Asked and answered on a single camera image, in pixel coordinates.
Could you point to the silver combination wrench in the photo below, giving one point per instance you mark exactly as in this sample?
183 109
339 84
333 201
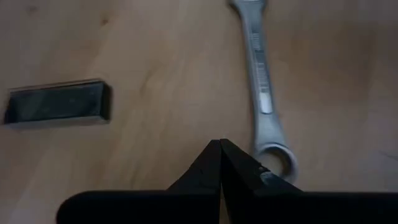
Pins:
261 93

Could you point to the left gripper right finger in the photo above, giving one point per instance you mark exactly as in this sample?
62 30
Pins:
311 208

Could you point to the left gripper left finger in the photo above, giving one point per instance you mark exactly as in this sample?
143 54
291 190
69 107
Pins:
140 208

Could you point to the small black block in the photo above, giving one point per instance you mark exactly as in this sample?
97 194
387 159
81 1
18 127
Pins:
59 104

